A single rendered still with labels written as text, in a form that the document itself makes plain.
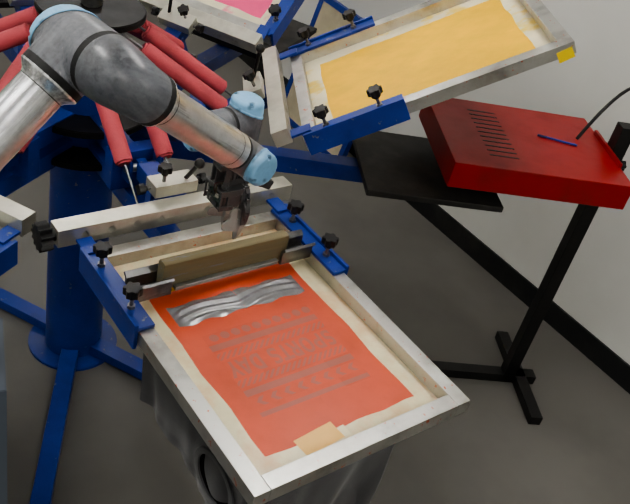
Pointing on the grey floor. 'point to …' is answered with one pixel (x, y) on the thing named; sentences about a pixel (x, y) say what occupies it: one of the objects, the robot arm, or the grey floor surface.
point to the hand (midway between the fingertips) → (231, 227)
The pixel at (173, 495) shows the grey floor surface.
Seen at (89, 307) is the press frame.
